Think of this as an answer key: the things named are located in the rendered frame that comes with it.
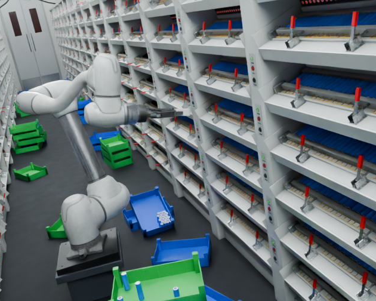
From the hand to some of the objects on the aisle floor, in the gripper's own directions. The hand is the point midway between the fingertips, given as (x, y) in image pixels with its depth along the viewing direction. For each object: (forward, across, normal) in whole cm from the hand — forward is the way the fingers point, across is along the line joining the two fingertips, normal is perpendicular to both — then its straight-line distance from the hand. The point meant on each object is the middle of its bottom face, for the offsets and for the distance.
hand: (182, 112), depth 186 cm
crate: (+8, -74, -79) cm, 108 cm away
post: (+46, -35, -78) cm, 97 cm away
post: (+46, -105, -78) cm, 139 cm away
